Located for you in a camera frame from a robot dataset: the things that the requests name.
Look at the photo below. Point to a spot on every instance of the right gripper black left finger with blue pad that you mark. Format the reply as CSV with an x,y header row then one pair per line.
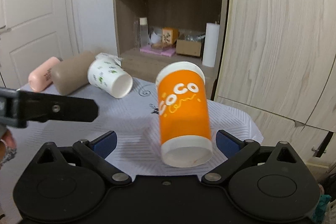
x,y
94,154

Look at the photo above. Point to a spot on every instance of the clear bottle beige cap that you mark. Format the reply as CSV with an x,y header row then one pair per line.
x,y
143,32

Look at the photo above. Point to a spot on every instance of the orange paper cup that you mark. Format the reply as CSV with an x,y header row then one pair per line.
x,y
184,123

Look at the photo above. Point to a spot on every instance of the wooden shelf unit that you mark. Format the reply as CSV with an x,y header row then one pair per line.
x,y
188,16

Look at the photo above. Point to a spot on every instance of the pink tumbler bottle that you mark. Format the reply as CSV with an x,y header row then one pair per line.
x,y
40,78

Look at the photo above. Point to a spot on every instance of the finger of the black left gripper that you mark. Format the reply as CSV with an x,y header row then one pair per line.
x,y
40,107

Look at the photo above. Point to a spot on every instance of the brown cardboard box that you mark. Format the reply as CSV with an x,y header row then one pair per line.
x,y
190,46

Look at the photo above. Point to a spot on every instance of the white patterned tablecloth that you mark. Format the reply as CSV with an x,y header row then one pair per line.
x,y
133,118

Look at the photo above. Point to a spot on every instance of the light wood wardrobe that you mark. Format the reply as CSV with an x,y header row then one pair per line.
x,y
277,60

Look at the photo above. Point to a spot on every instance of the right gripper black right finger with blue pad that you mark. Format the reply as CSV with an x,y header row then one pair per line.
x,y
237,153

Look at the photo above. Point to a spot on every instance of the pink flat package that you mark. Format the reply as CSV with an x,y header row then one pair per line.
x,y
168,52

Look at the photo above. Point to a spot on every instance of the white paper towel roll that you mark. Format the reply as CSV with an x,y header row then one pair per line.
x,y
211,43

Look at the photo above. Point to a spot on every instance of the white green-print paper cup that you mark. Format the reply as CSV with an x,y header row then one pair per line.
x,y
107,74

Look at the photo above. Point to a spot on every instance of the taupe tumbler cup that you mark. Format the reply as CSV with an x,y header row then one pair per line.
x,y
71,74

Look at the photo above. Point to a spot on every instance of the orange small box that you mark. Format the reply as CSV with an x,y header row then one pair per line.
x,y
169,36

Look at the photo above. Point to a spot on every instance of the person's left hand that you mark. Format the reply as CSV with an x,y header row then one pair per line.
x,y
8,148

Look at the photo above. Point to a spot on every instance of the white door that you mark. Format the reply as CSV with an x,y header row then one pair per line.
x,y
32,31

